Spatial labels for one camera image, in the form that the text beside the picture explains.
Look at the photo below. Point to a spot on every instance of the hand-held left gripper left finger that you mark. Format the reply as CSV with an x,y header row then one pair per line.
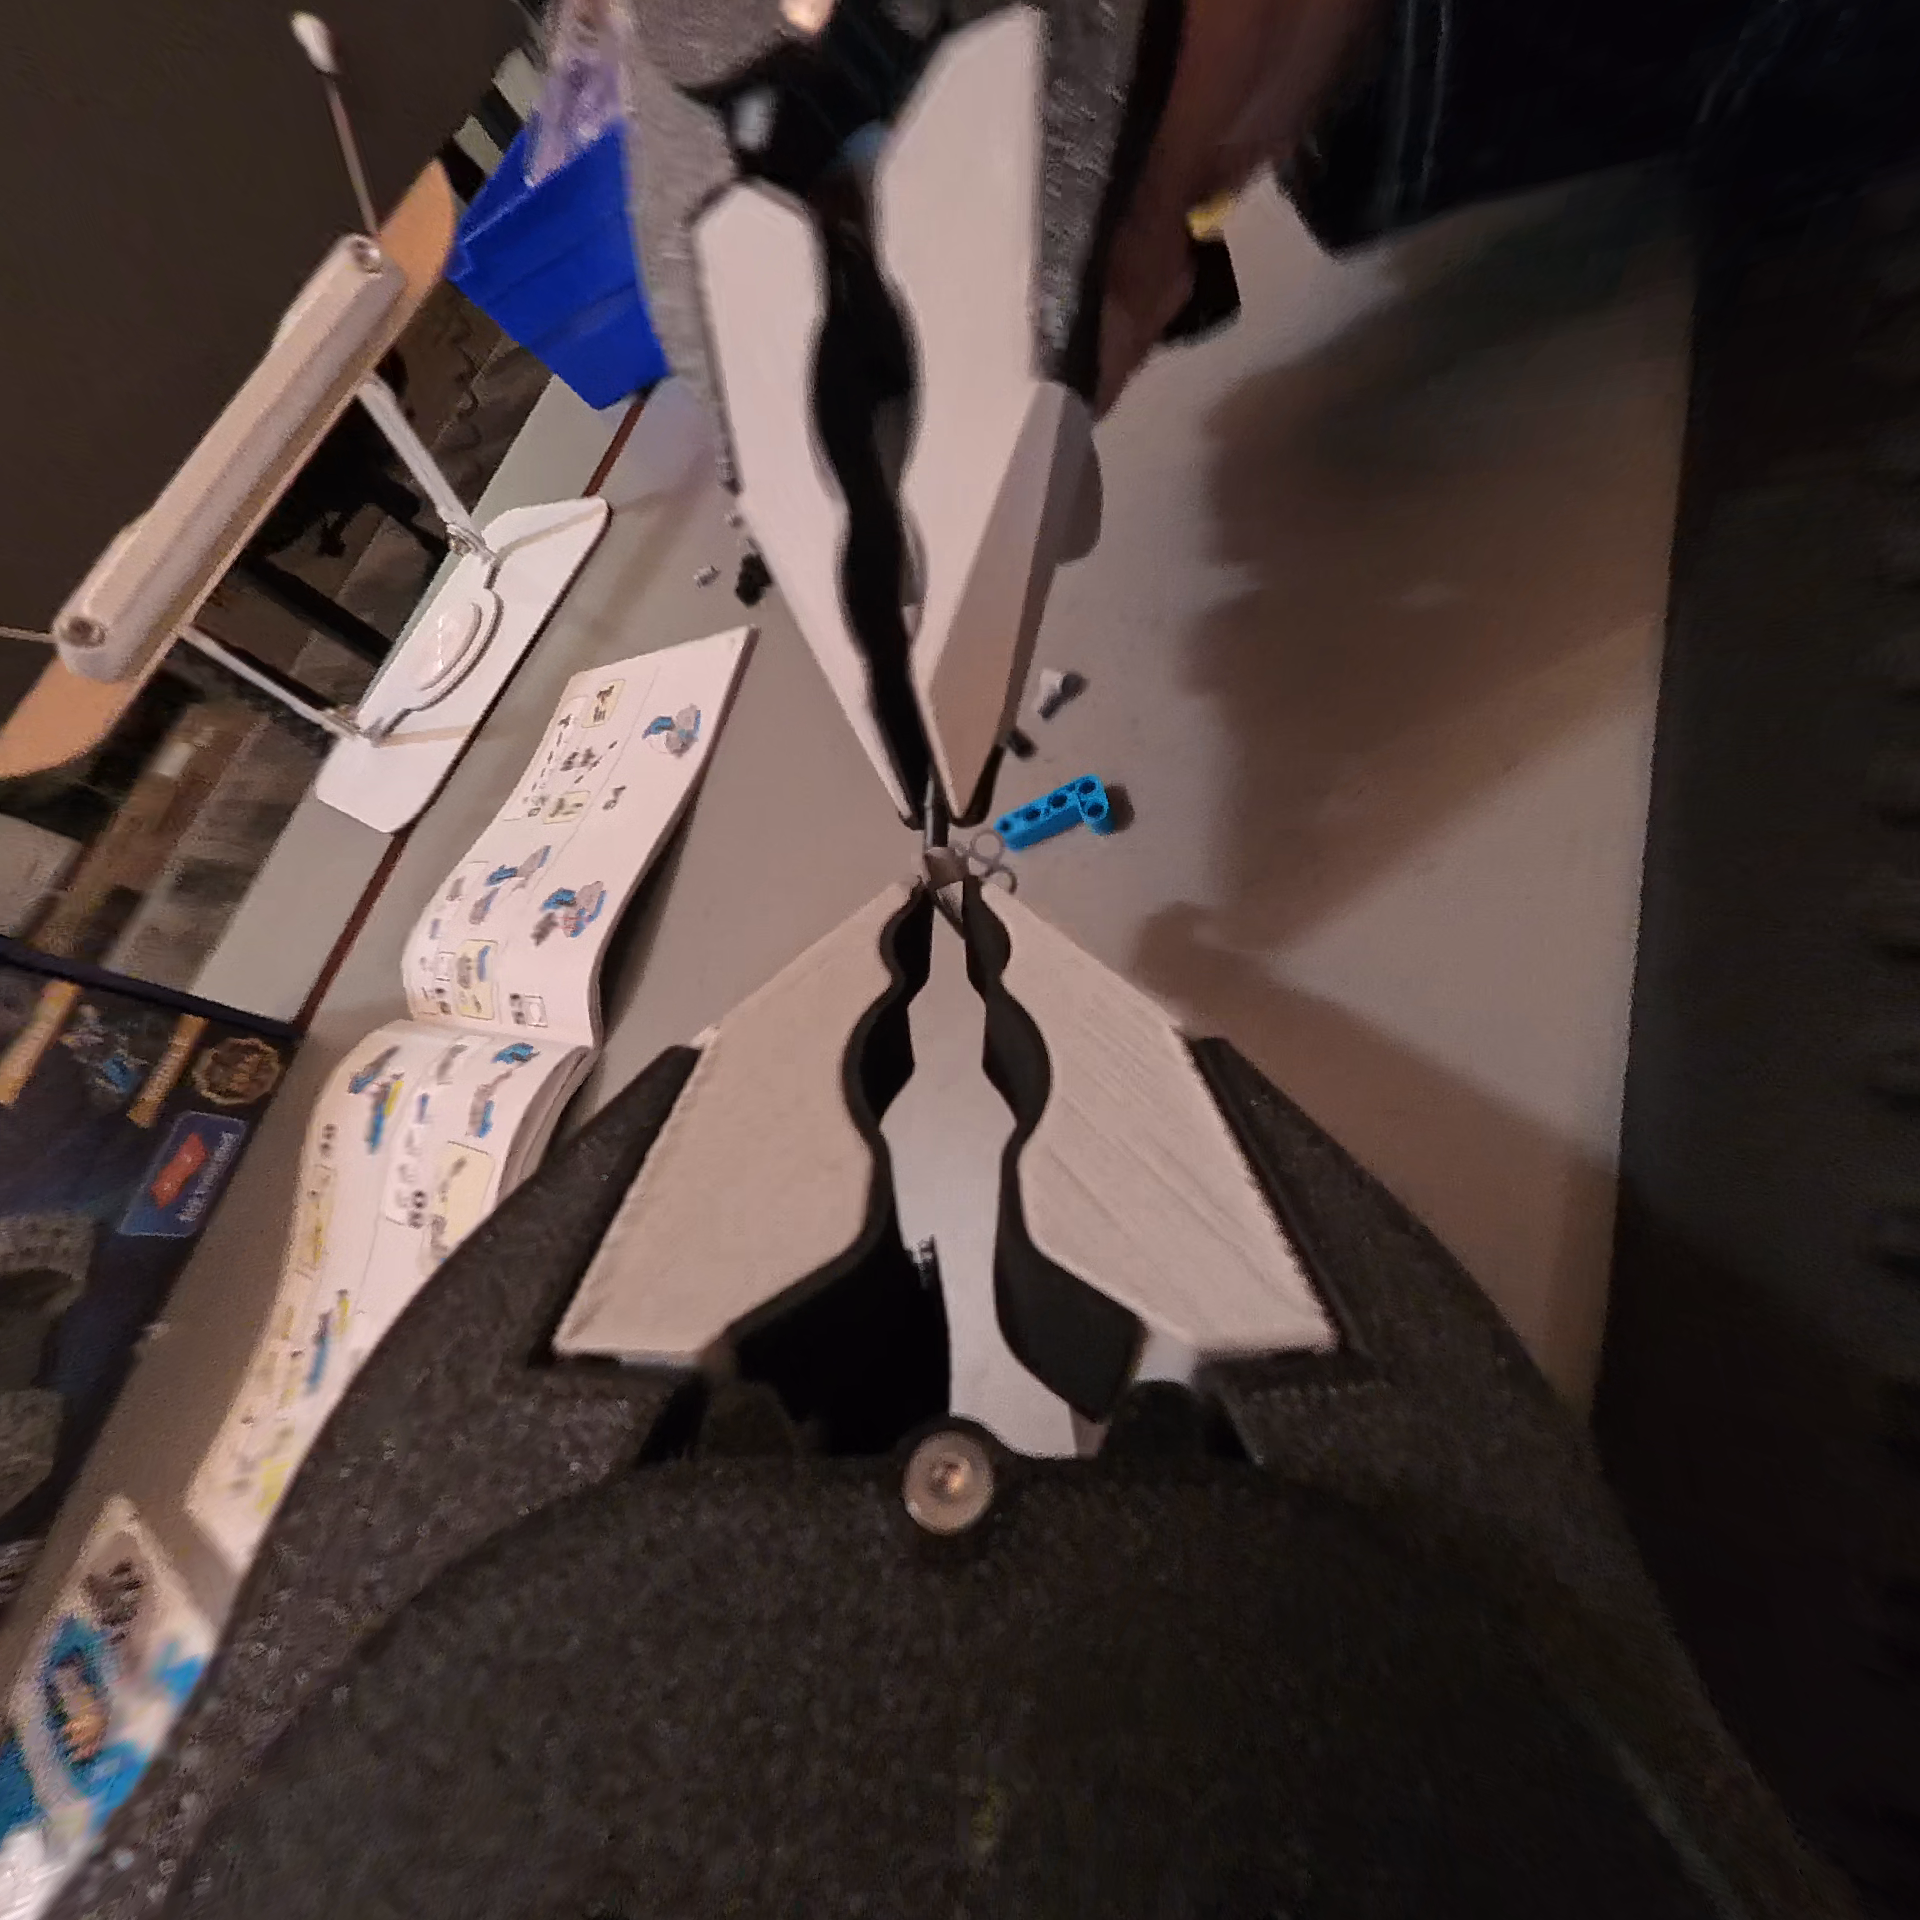
x,y
733,1185

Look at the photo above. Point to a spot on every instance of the clear plastic bag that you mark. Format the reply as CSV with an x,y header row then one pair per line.
x,y
577,75

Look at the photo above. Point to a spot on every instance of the shelf with cardboard boxes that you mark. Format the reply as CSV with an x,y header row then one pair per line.
x,y
149,853

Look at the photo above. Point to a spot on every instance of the dark blue toy kit box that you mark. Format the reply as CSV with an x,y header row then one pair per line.
x,y
103,1201

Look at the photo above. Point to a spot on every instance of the pile of small brick parts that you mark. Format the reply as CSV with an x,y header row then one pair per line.
x,y
742,570

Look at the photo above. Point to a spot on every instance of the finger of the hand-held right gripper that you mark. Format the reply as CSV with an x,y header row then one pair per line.
x,y
983,373
773,390

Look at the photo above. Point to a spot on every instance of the grey panel with connectors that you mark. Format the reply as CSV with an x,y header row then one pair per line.
x,y
961,863

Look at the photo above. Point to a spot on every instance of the blue angled beam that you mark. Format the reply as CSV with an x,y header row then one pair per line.
x,y
1058,809

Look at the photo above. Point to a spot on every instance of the open instruction booklet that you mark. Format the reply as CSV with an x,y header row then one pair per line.
x,y
495,929

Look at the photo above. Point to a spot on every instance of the blue sticker sheet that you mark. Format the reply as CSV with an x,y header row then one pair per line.
x,y
87,1681

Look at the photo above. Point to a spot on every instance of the blue plastic bin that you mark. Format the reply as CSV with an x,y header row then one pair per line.
x,y
554,287

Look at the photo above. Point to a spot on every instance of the grey desk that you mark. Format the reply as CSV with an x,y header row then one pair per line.
x,y
1349,749

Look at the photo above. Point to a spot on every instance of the small grey connector peg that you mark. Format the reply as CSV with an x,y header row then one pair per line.
x,y
1058,690

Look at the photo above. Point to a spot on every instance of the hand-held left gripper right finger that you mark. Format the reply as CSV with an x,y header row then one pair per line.
x,y
1167,1185

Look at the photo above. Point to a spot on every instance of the person's right hand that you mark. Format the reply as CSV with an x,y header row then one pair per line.
x,y
1215,105

